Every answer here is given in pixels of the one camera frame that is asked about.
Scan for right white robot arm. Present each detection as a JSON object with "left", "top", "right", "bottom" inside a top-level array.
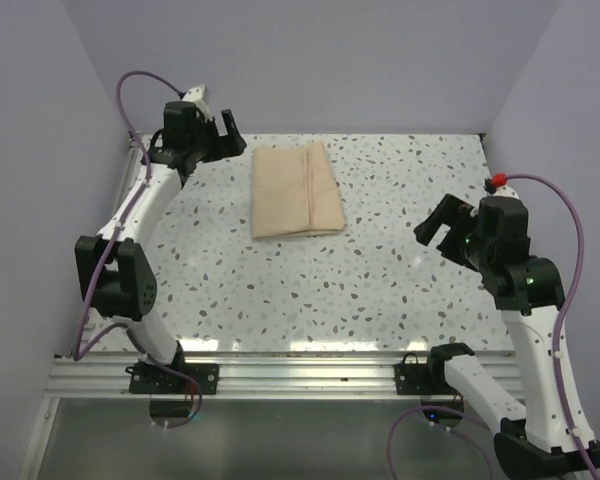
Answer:
[{"left": 414, "top": 194, "right": 600, "bottom": 479}]

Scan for beige cloth wrap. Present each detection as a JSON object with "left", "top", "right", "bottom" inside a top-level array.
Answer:
[{"left": 251, "top": 141, "right": 346, "bottom": 240}]

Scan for aluminium mounting rail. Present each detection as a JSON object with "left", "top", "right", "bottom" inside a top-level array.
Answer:
[{"left": 44, "top": 353, "right": 531, "bottom": 401}]

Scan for left side aluminium rail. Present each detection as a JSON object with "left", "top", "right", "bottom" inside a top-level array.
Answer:
[{"left": 112, "top": 137, "right": 140, "bottom": 213}]

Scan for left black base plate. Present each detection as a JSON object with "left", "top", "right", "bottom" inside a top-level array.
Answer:
[{"left": 125, "top": 362, "right": 220, "bottom": 395}]

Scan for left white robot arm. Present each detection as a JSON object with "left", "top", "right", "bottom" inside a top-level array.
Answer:
[{"left": 74, "top": 99, "right": 246, "bottom": 393}]

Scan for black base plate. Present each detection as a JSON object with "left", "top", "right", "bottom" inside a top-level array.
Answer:
[
  {"left": 393, "top": 352, "right": 459, "bottom": 396},
  {"left": 125, "top": 362, "right": 220, "bottom": 395}
]

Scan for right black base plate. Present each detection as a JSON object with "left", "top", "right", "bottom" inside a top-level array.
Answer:
[{"left": 393, "top": 352, "right": 459, "bottom": 396}]

